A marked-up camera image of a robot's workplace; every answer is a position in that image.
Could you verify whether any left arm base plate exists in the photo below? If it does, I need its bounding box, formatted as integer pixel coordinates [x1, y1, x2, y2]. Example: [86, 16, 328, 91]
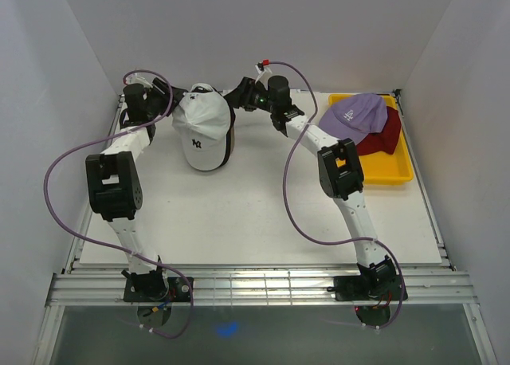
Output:
[123, 277, 194, 303]

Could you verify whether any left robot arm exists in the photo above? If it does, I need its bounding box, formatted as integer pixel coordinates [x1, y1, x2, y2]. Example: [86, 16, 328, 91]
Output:
[85, 77, 186, 303]

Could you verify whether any dark red baseball cap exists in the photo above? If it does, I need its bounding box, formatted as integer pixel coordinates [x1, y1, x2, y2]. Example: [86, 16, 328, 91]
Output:
[356, 106, 402, 156]

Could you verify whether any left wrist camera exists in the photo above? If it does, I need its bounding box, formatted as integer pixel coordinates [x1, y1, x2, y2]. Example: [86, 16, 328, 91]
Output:
[124, 73, 153, 88]

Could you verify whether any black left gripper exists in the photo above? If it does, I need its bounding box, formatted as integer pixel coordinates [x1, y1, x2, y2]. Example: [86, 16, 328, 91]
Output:
[146, 78, 189, 120]

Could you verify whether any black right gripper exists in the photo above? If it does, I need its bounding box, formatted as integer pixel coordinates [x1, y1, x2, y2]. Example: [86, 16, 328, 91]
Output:
[222, 77, 277, 114]

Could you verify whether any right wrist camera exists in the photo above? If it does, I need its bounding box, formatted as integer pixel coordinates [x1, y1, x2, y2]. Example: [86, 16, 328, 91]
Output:
[255, 59, 273, 82]

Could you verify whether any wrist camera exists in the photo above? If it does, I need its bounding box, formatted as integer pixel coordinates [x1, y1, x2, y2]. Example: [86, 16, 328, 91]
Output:
[124, 73, 153, 88]
[255, 59, 273, 82]

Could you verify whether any aluminium frame rail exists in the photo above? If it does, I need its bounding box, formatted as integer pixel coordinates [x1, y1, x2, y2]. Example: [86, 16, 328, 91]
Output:
[46, 268, 479, 307]

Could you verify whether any yellow plastic tray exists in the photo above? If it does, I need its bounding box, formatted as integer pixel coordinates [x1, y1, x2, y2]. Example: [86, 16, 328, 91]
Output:
[328, 94, 414, 185]

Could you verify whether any white baseball cap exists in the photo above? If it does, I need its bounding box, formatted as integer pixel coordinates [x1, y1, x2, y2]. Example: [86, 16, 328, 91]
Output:
[171, 83, 226, 171]

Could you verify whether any beige baseball cap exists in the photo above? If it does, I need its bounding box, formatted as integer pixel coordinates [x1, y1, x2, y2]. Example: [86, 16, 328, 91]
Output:
[218, 126, 235, 168]

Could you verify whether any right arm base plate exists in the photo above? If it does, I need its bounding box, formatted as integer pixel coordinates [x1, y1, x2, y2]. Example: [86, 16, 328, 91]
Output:
[327, 275, 402, 301]

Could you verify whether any black baseball cap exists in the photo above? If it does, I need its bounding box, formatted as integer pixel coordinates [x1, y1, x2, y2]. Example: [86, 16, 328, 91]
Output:
[206, 85, 236, 144]

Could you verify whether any purple baseball cap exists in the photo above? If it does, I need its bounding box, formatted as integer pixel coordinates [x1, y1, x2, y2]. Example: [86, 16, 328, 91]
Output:
[319, 93, 387, 135]

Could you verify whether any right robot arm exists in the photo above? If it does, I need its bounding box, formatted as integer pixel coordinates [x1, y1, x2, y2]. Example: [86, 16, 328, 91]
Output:
[225, 76, 406, 302]

